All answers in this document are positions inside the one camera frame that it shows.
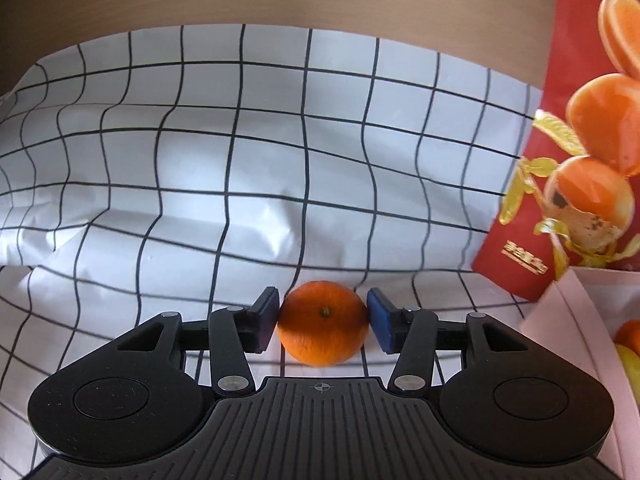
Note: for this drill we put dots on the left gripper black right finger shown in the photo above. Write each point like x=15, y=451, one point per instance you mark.
x=412, y=335

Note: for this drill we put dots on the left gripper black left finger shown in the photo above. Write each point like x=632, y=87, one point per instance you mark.
x=232, y=333

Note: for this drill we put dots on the mandarin orange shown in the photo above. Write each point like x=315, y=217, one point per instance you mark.
x=322, y=323

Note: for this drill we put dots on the large orange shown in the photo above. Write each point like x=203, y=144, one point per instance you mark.
x=629, y=336

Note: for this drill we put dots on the yellow-green guava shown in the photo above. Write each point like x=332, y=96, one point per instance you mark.
x=631, y=364

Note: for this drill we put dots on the pink gift box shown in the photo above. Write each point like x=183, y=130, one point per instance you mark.
x=577, y=317

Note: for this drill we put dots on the white black-grid tablecloth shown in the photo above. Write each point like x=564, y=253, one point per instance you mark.
x=188, y=168

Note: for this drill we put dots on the red snack bag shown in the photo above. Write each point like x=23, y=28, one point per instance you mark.
x=573, y=199

